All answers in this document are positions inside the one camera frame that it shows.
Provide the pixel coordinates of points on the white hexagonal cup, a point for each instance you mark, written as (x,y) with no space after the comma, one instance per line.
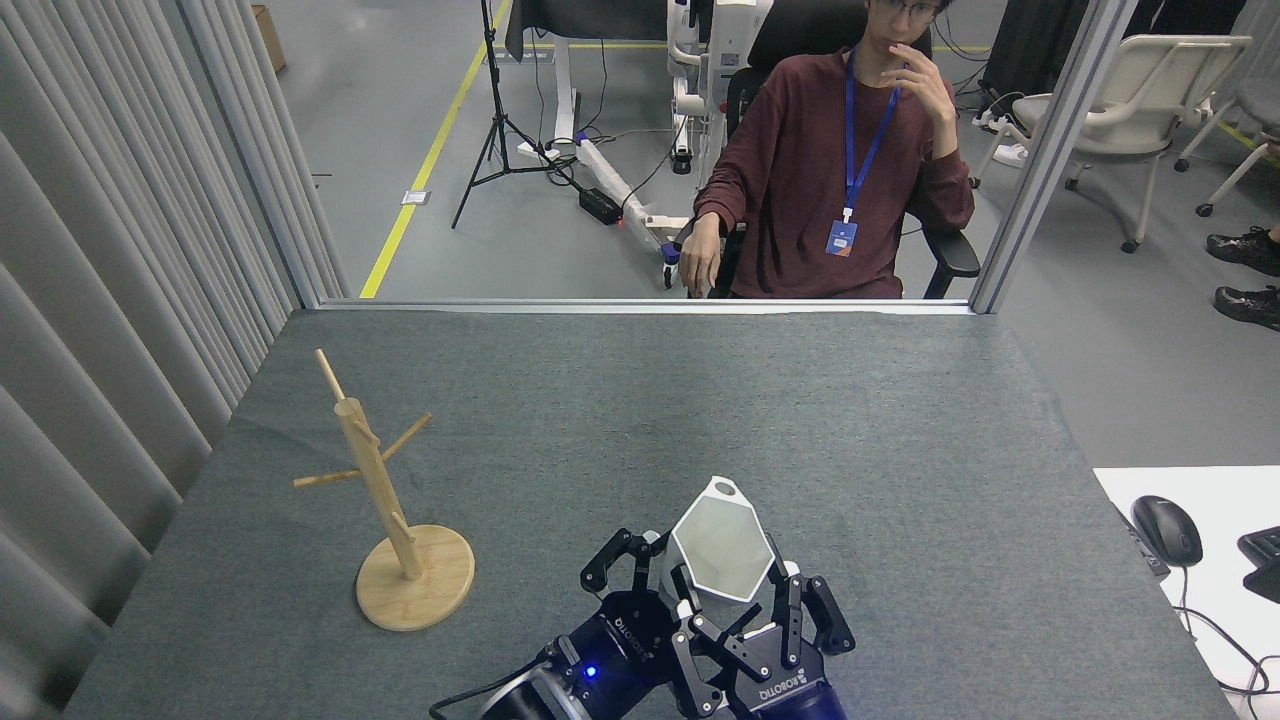
(720,545)

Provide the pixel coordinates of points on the black keyboard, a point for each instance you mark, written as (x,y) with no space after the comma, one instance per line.
(1262,565)

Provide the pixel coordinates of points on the white floor plate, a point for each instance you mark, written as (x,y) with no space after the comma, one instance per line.
(416,198)

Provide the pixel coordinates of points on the black power strip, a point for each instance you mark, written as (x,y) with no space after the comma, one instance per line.
(600,206)

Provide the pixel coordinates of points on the black labelled bar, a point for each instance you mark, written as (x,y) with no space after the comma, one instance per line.
(1148,552)

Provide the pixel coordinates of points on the black shoe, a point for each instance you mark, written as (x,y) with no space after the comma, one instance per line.
(1245,250)
(1250,305)

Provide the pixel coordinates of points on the white desk with black cloth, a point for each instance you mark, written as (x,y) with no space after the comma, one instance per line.
(563,90)

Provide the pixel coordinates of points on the grey felt table cover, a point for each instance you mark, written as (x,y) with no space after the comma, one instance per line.
(650,420)

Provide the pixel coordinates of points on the silver post with slots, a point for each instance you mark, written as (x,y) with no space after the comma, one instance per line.
(1050,150)

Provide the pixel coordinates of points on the blue name badge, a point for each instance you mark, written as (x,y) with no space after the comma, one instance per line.
(842,238)

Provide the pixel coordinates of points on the black tripod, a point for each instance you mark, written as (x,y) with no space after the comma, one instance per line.
(493,60)

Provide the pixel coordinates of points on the person's left hand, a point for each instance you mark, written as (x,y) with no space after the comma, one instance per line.
(930,100)

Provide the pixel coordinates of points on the silver table rail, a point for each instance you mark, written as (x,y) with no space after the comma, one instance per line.
(550,305)

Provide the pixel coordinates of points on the black office chair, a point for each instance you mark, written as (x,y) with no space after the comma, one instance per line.
(950,255)

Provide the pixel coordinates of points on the grey chair with white legs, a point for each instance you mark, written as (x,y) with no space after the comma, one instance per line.
(1258,100)

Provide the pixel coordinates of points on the wooden cup rack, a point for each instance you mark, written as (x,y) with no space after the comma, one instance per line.
(415,590)

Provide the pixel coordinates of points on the grey pleated curtain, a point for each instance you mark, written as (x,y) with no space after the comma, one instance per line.
(80,300)

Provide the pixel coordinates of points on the person's glasses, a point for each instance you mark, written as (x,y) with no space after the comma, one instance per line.
(910,10)

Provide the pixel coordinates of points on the black computer mouse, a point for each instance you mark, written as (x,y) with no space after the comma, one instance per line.
(1167,530)

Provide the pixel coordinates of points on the white side table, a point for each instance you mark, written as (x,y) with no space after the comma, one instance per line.
(1220,490)

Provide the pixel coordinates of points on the white power strip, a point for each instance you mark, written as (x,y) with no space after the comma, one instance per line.
(1005,150)

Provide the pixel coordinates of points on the person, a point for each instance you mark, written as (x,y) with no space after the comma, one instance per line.
(800,170)

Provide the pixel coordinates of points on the white chair on wheels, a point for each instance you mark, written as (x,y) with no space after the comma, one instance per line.
(1150,90)

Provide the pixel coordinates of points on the white stand on wheels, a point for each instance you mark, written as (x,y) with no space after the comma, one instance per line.
(610,175)

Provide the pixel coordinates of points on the person's right hand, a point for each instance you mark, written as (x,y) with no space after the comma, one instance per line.
(698,260)

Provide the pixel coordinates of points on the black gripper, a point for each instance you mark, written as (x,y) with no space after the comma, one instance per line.
(785,690)
(625,655)

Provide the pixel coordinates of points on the cardboard box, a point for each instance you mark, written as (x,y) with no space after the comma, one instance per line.
(268,40)

